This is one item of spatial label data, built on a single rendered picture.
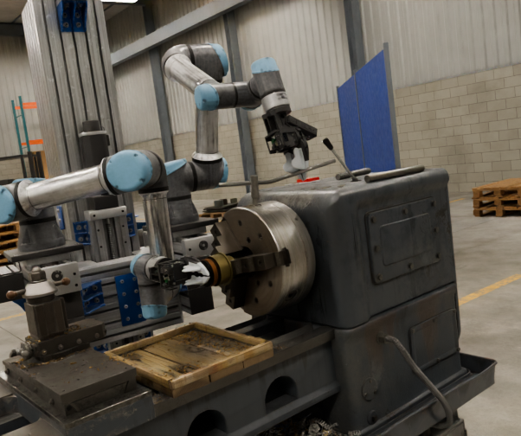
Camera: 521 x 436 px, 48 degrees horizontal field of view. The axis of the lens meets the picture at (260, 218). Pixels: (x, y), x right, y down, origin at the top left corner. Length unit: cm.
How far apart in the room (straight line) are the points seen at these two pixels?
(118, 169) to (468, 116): 1148
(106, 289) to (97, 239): 20
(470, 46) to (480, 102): 115
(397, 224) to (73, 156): 118
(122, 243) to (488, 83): 1096
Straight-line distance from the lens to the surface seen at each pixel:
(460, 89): 1295
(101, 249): 217
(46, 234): 201
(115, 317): 210
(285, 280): 155
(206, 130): 215
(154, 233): 186
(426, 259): 193
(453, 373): 212
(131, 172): 169
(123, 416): 126
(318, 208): 162
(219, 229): 166
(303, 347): 160
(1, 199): 189
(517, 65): 1235
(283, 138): 161
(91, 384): 125
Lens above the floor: 138
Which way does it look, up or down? 6 degrees down
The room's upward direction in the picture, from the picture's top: 7 degrees counter-clockwise
